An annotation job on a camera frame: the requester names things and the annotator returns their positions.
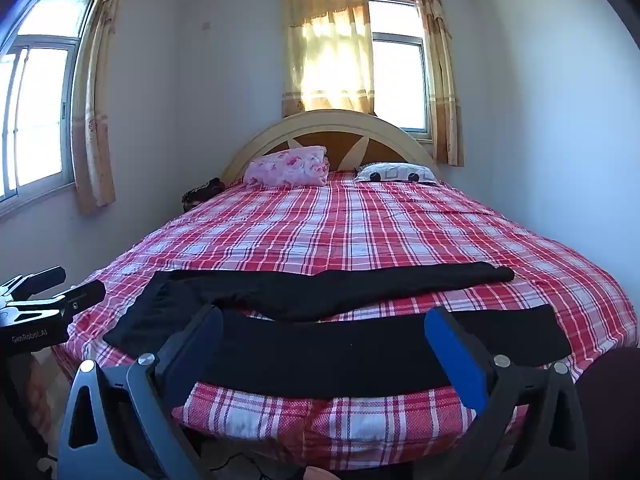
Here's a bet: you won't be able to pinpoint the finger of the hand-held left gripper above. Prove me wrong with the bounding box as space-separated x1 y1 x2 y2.
0 266 67 307
12 280 106 320

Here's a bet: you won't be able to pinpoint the black floor cable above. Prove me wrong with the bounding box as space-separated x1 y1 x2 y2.
210 452 306 480

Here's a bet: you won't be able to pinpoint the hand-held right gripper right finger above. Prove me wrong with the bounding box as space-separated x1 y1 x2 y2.
415 307 589 480

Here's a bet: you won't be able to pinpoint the wide beige curtain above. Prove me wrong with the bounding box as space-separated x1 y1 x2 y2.
281 0 376 118

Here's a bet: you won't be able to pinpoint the beige side window curtain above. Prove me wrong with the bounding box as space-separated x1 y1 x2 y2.
70 0 132 216

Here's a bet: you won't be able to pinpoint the bed with red plaid sheet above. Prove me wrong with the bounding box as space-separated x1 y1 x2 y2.
50 167 626 473

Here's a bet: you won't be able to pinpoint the cream wooden headboard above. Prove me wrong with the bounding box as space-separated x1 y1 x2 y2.
221 109 441 186

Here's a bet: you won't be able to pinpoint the window behind headboard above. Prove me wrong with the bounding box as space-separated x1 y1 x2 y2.
367 0 433 142

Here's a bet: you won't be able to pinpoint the person's dark clothing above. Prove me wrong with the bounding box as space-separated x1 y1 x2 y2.
575 345 640 480

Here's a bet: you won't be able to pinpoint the side window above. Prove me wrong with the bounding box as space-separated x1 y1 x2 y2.
0 0 98 206

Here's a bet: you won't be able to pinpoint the white pillow with black print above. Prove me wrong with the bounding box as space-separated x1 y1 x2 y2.
354 162 440 183

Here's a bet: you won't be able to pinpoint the narrow beige curtain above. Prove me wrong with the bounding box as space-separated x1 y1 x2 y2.
412 0 465 167

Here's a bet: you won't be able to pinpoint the black pants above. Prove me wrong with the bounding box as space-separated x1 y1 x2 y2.
102 261 572 401

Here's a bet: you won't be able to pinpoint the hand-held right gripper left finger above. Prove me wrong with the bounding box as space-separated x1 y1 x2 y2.
59 303 224 480

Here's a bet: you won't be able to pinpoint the pink floral pillow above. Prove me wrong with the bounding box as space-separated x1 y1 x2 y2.
243 146 331 188

